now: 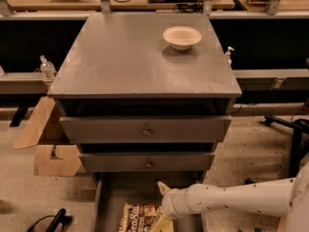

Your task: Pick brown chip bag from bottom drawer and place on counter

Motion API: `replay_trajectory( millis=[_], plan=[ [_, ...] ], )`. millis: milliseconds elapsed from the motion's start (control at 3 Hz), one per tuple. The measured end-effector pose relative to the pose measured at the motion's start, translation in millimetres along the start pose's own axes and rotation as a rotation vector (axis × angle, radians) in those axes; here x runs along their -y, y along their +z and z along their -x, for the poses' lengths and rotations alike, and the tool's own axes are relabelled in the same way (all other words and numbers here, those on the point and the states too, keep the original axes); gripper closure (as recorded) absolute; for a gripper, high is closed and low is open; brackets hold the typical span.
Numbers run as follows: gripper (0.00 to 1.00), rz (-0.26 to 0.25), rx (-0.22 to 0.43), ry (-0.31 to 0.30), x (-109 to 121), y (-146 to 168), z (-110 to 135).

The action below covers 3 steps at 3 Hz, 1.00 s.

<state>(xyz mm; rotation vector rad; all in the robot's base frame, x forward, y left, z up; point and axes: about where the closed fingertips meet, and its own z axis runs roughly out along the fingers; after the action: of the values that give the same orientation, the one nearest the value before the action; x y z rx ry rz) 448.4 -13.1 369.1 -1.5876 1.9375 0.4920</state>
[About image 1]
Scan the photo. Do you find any grey middle drawer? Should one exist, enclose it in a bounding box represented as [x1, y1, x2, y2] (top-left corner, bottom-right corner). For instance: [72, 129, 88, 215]
[79, 152, 215, 172]

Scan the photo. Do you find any grey open bottom drawer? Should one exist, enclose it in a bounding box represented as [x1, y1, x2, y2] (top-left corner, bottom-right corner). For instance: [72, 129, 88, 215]
[91, 171, 200, 232]

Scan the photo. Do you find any wooden back workbench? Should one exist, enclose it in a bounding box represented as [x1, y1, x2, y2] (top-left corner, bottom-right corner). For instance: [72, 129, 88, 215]
[7, 0, 178, 12]

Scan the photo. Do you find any grey top drawer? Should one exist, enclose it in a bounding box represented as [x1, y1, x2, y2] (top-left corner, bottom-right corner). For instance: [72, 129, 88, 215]
[59, 116, 232, 144]

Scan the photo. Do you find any black cable on floor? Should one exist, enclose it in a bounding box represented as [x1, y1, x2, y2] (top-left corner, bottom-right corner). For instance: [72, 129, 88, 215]
[26, 208, 73, 232]

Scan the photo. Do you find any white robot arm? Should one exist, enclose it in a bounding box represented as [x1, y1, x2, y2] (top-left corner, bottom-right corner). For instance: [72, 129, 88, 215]
[149, 162, 309, 232]

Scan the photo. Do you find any black chair base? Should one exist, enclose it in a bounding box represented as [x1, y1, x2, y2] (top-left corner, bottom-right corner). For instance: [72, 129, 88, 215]
[243, 113, 309, 186]

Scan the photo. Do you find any white bowl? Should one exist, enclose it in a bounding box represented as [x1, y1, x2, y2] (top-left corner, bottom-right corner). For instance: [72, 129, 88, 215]
[163, 26, 202, 50]

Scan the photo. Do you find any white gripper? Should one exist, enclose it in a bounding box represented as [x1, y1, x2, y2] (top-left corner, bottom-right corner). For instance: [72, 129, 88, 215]
[149, 182, 192, 232]

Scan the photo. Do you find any white pump bottle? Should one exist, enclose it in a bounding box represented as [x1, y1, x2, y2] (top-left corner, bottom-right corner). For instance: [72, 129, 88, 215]
[225, 46, 235, 65]

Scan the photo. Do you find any brown cardboard box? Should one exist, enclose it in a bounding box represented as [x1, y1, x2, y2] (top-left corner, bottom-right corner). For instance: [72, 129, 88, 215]
[14, 97, 82, 177]

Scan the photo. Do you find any clear plastic bottle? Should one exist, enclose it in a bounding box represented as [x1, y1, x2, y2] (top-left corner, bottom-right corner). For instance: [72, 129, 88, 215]
[40, 55, 56, 79]

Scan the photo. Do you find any brown chip bag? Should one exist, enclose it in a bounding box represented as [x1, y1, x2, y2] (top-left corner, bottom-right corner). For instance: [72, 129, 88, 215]
[118, 203, 165, 232]

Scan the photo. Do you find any grey drawer cabinet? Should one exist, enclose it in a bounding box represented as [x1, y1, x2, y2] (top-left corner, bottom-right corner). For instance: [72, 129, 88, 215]
[46, 13, 242, 186]

